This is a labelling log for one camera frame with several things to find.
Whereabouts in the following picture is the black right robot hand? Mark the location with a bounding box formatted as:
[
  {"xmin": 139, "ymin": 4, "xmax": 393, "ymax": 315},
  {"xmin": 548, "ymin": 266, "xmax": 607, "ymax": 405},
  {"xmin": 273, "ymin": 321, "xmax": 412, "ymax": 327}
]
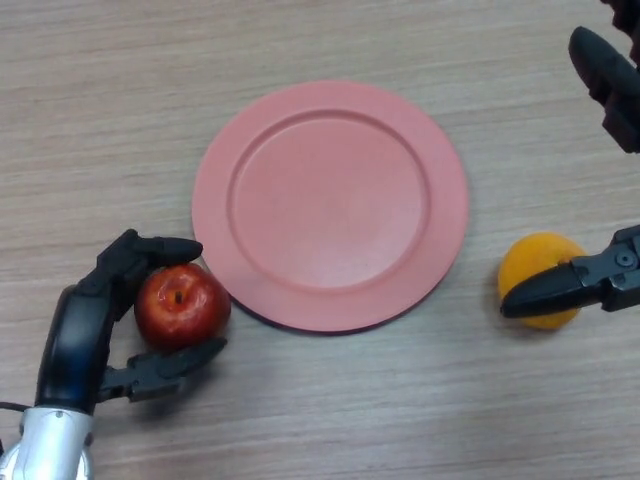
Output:
[{"xmin": 500, "ymin": 0, "xmax": 640, "ymax": 320}]

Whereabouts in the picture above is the orange round fruit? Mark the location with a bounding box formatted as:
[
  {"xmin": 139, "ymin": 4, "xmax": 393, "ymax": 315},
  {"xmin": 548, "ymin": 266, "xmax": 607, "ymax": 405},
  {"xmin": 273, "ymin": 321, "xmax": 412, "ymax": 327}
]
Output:
[{"xmin": 497, "ymin": 231, "xmax": 587, "ymax": 331}]

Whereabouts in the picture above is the pink round plate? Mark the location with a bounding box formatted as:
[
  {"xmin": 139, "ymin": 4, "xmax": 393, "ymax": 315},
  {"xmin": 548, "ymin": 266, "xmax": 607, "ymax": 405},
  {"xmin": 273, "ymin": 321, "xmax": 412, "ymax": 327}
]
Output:
[{"xmin": 191, "ymin": 80, "xmax": 470, "ymax": 335}]

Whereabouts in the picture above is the red apple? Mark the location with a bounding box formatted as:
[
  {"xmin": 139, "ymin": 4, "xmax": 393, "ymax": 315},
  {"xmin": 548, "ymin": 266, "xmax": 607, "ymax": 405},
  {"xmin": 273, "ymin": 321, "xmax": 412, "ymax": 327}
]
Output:
[{"xmin": 133, "ymin": 263, "xmax": 232, "ymax": 353}]

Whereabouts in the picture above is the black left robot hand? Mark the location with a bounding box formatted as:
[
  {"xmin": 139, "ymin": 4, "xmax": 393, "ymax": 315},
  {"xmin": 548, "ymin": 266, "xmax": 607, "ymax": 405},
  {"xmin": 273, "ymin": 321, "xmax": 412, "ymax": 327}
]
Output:
[{"xmin": 34, "ymin": 228, "xmax": 229, "ymax": 416}]

